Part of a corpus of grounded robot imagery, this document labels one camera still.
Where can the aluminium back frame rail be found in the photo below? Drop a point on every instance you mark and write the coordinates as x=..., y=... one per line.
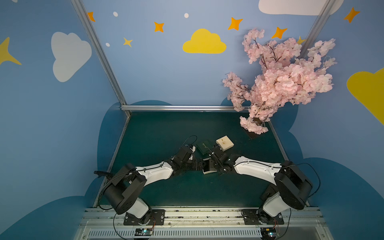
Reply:
x=164, y=108

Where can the left green circuit board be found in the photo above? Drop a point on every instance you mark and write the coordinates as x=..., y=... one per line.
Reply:
x=143, y=232

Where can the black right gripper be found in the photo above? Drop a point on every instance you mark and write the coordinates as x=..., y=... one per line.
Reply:
x=215, y=163

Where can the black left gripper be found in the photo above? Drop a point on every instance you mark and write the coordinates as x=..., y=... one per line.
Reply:
x=195, y=164

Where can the white box base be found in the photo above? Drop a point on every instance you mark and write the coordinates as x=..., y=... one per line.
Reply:
x=209, y=166

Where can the right green circuit board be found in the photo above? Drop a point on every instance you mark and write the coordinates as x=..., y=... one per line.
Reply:
x=268, y=233

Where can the pink cherry blossom tree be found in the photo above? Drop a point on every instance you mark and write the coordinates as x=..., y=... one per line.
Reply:
x=285, y=78

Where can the front aluminium rail base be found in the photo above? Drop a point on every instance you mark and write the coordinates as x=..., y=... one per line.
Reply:
x=206, y=223

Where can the green jewelry box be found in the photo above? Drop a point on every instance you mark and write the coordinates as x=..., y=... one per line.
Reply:
x=205, y=147

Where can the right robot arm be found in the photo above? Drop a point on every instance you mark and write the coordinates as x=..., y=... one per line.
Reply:
x=292, y=187

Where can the aluminium frame post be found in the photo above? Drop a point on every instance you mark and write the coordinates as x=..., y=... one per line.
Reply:
x=317, y=27
x=88, y=26

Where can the green circuit board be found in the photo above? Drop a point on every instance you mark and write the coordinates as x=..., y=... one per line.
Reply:
x=143, y=232
x=268, y=233

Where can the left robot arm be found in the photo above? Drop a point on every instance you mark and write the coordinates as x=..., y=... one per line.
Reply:
x=125, y=187

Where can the aluminium right frame post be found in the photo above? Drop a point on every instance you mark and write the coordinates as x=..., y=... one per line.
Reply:
x=317, y=27

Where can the cream flower print box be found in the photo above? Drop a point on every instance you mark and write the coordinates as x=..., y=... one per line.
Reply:
x=224, y=143

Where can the aluminium left frame post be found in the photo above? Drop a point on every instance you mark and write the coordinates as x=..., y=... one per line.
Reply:
x=88, y=26

